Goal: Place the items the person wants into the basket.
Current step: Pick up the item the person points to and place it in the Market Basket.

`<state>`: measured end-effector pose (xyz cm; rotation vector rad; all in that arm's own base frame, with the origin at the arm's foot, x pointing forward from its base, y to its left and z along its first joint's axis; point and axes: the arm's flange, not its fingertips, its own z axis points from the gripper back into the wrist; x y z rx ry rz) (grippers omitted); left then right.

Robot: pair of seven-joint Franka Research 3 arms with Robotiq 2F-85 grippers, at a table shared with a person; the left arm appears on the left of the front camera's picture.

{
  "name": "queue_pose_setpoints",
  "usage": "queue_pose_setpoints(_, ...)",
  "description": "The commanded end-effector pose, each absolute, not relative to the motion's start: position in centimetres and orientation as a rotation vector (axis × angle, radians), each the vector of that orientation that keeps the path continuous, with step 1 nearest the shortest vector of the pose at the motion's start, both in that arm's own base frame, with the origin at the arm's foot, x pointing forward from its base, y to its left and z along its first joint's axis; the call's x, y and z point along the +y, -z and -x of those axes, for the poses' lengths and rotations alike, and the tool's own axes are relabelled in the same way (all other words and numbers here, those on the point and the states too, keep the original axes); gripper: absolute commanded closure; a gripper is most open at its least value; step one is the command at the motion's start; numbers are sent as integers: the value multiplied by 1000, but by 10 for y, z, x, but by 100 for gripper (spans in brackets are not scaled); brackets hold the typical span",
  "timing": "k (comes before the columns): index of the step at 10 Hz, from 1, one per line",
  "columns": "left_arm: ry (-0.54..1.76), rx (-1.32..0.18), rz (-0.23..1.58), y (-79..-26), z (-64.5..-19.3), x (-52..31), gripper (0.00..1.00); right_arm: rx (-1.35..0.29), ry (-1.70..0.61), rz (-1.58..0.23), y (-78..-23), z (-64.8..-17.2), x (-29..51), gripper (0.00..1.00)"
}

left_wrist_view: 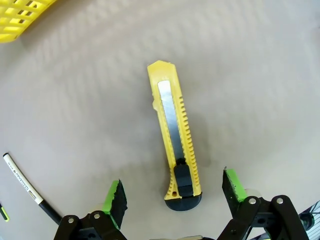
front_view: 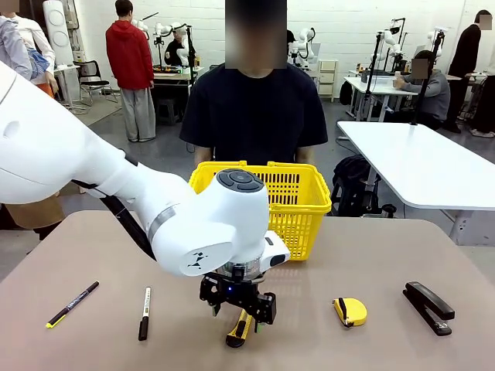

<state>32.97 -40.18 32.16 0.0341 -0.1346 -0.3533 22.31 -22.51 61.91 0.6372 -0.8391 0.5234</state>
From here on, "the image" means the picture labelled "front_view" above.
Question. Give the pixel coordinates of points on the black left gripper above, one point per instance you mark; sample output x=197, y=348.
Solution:
x=234, y=288

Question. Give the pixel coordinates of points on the yellow black utility knife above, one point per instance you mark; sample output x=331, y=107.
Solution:
x=236, y=337

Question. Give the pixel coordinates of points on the black pen yellow tip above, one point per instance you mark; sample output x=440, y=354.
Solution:
x=73, y=304

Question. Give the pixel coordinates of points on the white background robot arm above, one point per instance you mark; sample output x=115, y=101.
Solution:
x=390, y=40
x=305, y=42
x=164, y=29

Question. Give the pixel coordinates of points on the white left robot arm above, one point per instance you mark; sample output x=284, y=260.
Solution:
x=77, y=154

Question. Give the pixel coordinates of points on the person's right forearm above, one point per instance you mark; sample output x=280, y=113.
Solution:
x=203, y=155

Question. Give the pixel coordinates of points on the person's left forearm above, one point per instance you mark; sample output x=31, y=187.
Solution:
x=305, y=154

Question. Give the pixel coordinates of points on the yellow plastic basket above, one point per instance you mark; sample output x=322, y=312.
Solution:
x=298, y=216

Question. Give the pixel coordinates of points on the person in navy t-shirt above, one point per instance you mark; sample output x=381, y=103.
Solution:
x=251, y=116

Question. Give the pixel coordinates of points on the seated person in black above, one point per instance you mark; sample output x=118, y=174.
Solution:
x=175, y=50

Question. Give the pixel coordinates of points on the person in red hoodie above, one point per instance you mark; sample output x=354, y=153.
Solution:
x=129, y=58

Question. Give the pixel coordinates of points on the seated person in grey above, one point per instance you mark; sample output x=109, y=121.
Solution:
x=435, y=92

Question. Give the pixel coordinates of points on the standing person in black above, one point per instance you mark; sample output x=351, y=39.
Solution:
x=470, y=69

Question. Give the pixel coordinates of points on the person in white blue shirt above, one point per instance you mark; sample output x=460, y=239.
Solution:
x=23, y=38

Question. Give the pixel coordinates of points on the white marker black cap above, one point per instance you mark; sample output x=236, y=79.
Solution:
x=145, y=309

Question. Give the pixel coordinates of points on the yellow tape measure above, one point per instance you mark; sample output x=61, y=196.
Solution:
x=356, y=311

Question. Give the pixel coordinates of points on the black backpack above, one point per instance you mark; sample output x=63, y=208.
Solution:
x=354, y=181

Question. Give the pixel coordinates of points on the black stapler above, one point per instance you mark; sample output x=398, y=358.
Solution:
x=425, y=303

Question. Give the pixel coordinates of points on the dark plastic stool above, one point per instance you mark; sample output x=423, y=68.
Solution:
x=168, y=110

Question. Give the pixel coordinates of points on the large white table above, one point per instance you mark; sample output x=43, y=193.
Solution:
x=417, y=162

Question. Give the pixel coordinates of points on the white drawer cabinet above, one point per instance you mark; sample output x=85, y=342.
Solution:
x=328, y=79

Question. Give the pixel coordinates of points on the small white table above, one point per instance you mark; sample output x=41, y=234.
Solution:
x=379, y=87

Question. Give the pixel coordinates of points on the black folding chair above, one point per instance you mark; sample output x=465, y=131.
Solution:
x=93, y=83

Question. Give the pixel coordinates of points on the white tall air conditioner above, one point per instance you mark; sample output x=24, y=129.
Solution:
x=58, y=35

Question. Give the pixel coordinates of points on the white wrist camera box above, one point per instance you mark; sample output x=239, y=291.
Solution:
x=277, y=253

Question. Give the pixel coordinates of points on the black camera stand pole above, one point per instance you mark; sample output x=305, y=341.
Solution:
x=427, y=77
x=372, y=73

